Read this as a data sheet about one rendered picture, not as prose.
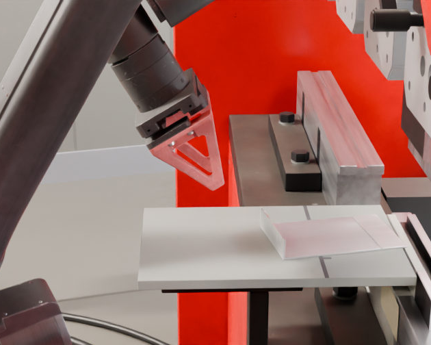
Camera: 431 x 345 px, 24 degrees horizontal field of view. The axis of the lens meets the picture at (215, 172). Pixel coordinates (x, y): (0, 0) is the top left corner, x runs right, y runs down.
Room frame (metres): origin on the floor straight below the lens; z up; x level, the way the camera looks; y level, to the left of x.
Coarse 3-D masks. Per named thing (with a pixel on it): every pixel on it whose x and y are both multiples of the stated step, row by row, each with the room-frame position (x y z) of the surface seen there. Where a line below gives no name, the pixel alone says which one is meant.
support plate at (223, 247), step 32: (160, 224) 0.97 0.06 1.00; (192, 224) 0.97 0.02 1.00; (224, 224) 0.97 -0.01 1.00; (256, 224) 0.97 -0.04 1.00; (160, 256) 0.89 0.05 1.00; (192, 256) 0.89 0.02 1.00; (224, 256) 0.89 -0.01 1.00; (256, 256) 0.89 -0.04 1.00; (352, 256) 0.89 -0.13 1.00; (384, 256) 0.89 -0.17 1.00; (160, 288) 0.84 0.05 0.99; (192, 288) 0.84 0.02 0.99; (224, 288) 0.84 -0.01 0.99
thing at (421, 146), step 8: (408, 112) 0.95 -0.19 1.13; (408, 120) 0.95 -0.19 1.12; (416, 120) 0.92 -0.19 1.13; (408, 128) 0.95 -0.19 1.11; (416, 128) 0.92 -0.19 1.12; (408, 136) 0.95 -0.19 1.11; (416, 136) 0.92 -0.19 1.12; (424, 136) 0.89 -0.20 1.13; (408, 144) 0.98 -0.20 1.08; (416, 144) 0.91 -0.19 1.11; (424, 144) 0.89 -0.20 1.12; (416, 152) 0.95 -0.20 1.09; (424, 152) 0.89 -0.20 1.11; (424, 160) 0.89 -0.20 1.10; (424, 168) 0.91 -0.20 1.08
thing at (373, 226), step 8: (352, 216) 0.99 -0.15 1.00; (360, 216) 0.99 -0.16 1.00; (368, 216) 0.99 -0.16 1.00; (376, 216) 0.99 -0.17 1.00; (360, 224) 0.97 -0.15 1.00; (368, 224) 0.97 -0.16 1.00; (376, 224) 0.97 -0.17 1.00; (384, 224) 0.97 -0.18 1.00; (368, 232) 0.94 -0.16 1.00; (376, 232) 0.94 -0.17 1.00; (384, 232) 0.94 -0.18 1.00; (392, 232) 0.94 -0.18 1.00; (376, 240) 0.92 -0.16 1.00; (384, 240) 0.92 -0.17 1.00; (392, 240) 0.92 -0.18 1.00; (400, 240) 0.92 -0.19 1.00; (384, 248) 0.90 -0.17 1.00; (392, 248) 0.91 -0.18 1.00
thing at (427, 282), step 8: (408, 216) 0.99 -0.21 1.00; (416, 216) 0.99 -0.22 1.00; (400, 224) 0.97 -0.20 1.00; (408, 224) 0.99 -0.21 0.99; (416, 224) 0.97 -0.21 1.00; (408, 232) 0.97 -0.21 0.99; (416, 232) 0.95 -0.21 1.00; (424, 232) 0.95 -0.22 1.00; (416, 240) 0.95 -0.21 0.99; (424, 240) 0.93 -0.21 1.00; (416, 248) 0.93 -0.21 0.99; (424, 248) 0.91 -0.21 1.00; (424, 256) 0.91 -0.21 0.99; (424, 264) 0.89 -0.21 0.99; (424, 272) 0.85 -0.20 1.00; (424, 280) 0.84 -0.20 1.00; (416, 288) 0.85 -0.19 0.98; (424, 288) 0.82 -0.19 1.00; (416, 296) 0.85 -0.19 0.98; (424, 296) 0.82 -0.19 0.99; (424, 304) 0.82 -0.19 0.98; (424, 312) 0.82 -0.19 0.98
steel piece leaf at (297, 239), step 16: (272, 224) 0.92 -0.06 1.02; (288, 224) 0.97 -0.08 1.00; (304, 224) 0.97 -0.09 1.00; (320, 224) 0.97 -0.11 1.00; (336, 224) 0.97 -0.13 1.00; (352, 224) 0.97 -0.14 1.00; (272, 240) 0.92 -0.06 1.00; (288, 240) 0.92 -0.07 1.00; (304, 240) 0.92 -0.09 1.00; (320, 240) 0.92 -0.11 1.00; (336, 240) 0.92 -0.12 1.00; (352, 240) 0.92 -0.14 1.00; (368, 240) 0.92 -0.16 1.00; (288, 256) 0.89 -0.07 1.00; (304, 256) 0.89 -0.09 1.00
